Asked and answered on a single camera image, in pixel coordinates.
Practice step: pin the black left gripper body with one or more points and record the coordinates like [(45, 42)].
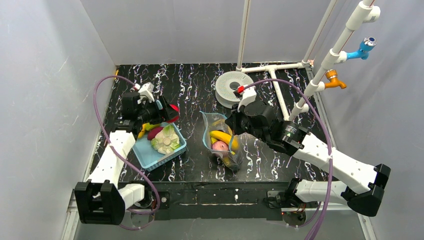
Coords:
[(162, 110)]

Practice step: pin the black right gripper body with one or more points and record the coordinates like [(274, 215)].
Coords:
[(234, 121)]

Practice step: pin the red toy apple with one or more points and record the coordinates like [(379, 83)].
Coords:
[(173, 113)]

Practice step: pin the green toy pear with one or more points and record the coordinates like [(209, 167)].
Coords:
[(148, 126)]

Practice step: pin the clear zip top bag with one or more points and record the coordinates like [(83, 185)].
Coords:
[(217, 121)]

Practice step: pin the light blue plastic basket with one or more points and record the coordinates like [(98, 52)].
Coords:
[(149, 158)]

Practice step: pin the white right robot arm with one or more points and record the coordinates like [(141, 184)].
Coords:
[(359, 186)]

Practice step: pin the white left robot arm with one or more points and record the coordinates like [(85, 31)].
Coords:
[(99, 199)]

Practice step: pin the orange yellow toy mango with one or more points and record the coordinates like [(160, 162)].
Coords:
[(142, 131)]

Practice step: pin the reddish toy sweet potato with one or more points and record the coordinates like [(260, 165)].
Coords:
[(152, 133)]

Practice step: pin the green white toy cabbage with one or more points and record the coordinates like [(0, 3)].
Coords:
[(166, 141)]

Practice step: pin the white perforated filament spool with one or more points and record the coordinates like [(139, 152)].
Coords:
[(227, 83)]

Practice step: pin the orange plastic tap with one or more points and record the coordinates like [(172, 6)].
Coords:
[(333, 81)]

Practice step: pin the blue plastic tap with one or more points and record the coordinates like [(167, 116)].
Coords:
[(367, 44)]

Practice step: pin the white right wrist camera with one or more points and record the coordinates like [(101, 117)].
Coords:
[(247, 95)]

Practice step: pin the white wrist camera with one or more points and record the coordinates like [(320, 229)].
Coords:
[(247, 95), (145, 92)]

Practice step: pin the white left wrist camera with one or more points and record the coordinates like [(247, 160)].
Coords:
[(145, 92)]

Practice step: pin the white PVC pipe frame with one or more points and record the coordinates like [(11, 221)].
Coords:
[(365, 12)]

